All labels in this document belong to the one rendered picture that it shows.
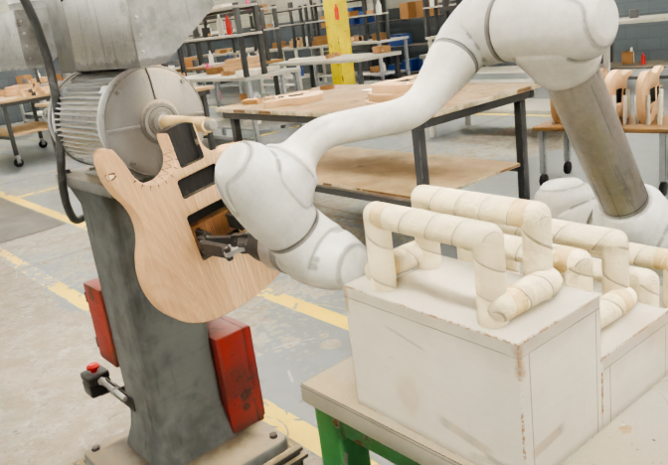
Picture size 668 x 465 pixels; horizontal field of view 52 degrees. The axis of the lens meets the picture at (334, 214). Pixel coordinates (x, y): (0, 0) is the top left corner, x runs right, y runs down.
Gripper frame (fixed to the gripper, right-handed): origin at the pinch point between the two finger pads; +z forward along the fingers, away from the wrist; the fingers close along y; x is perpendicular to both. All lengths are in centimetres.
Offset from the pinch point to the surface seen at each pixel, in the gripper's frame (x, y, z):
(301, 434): -112, 36, 64
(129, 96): 26.5, 3.8, 26.1
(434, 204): 15, -3, -64
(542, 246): 12, -3, -79
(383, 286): 7, -12, -61
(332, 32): -98, 685, 753
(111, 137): 19.6, -3.0, 27.0
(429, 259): 7, -4, -62
